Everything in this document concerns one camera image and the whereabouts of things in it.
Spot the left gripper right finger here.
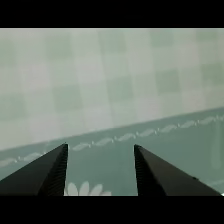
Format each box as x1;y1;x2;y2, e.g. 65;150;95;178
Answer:
133;143;223;197

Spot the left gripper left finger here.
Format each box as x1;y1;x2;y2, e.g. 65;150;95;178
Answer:
0;143;69;197

